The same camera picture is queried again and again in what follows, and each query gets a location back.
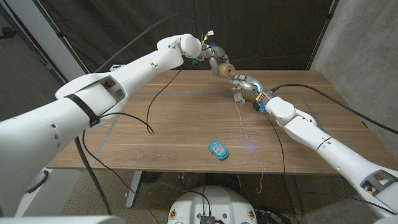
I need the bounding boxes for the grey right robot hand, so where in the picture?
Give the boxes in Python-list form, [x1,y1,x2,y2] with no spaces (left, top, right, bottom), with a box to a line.
[228,74,274,101]

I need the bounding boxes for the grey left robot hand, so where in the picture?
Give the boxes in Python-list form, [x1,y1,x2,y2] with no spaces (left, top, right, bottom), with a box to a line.
[198,43,231,77]

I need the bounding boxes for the brown twine spool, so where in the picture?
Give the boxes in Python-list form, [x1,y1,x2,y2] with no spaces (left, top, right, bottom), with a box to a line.
[216,62,236,79]

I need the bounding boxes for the brown twine strand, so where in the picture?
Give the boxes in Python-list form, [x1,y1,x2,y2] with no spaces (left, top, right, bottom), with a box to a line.
[231,88,265,194]

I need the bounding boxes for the white tape roll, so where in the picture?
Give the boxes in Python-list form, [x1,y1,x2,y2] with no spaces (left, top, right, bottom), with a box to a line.
[233,91,246,106]

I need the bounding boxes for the black backdrop curtain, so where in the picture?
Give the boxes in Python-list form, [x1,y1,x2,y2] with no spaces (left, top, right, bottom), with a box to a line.
[37,0,335,86]

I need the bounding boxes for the blue oval scrubber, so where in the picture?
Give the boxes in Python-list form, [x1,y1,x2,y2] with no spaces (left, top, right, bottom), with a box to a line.
[207,139,229,161]

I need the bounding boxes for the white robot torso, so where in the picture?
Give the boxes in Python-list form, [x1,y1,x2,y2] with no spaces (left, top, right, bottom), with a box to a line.
[167,185,258,224]

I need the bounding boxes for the black ribbed disc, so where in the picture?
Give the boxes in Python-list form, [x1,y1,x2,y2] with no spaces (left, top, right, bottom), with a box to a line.
[139,170,164,185]

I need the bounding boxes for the white table leg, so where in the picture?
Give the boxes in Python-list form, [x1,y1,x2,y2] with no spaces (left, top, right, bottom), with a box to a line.
[125,170,144,208]

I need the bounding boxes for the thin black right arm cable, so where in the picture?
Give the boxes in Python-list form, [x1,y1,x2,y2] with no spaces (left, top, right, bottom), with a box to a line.
[264,113,396,216]

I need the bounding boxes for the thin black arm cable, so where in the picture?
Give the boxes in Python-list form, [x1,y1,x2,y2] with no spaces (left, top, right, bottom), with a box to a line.
[81,68,184,224]
[264,113,396,216]

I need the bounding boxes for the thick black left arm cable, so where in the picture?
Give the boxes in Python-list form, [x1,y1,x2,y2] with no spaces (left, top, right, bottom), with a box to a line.
[73,14,203,216]

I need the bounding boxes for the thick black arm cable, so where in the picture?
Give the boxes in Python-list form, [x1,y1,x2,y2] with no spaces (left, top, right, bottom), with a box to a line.
[271,83,398,136]
[73,14,203,216]

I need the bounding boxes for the black backdrop frame pole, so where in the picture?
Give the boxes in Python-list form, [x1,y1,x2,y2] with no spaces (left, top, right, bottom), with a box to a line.
[306,0,340,71]
[30,0,86,74]

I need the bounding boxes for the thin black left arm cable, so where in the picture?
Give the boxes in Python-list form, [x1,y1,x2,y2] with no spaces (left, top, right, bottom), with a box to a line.
[81,68,184,224]

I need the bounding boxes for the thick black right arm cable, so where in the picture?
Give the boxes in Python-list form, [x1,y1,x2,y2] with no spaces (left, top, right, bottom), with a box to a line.
[271,83,398,136]

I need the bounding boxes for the black torso cable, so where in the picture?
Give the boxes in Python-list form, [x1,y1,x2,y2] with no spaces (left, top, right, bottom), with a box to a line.
[185,185,213,216]

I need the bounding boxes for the black floor cable bundle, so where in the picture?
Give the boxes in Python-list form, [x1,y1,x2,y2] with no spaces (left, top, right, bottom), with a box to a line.
[254,208,301,224]

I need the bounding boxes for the dark grey wall rail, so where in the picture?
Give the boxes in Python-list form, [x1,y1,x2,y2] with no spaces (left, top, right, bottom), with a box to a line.
[0,2,68,85]

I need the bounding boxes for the black wall fixture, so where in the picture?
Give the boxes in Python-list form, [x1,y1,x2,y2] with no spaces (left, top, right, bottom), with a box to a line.
[0,26,18,40]

